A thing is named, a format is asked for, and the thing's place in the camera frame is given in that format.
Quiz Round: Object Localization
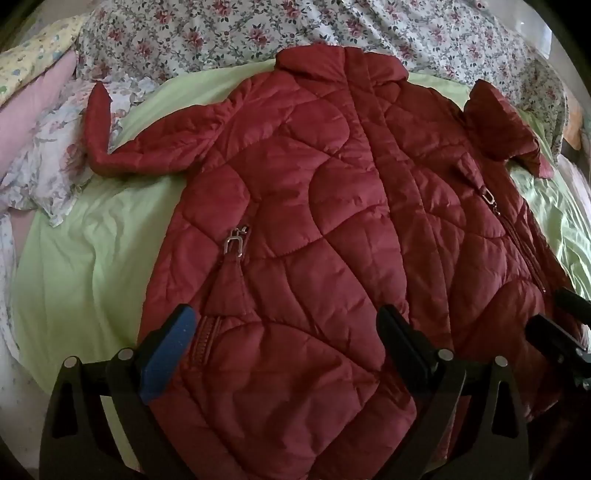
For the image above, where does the large flower print pillow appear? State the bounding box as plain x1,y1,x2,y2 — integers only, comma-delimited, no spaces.
0,76,158,227

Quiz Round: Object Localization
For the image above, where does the red quilted jacket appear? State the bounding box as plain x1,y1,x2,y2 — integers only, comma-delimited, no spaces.
85,45,585,480

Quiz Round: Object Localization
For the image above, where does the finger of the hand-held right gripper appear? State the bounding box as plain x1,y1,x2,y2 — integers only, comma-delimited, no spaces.
556,288,591,325
525,314,589,372

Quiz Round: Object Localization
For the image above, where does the small rose print quilt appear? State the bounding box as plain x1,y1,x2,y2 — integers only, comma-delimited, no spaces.
76,0,571,153

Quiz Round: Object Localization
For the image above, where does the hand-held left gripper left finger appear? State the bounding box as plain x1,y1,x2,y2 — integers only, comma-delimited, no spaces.
39,304,198,480

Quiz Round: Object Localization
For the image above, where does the yellow patterned cloth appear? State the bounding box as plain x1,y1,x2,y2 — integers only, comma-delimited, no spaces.
0,14,88,107

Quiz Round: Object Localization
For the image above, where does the light green bed sheet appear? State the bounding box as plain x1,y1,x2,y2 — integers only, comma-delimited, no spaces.
11,69,591,462

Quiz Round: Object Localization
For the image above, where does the pink cloth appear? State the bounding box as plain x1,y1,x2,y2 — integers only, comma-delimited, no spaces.
0,48,81,185

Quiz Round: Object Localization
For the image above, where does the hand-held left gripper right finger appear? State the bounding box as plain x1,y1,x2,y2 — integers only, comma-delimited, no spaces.
377,305,539,480

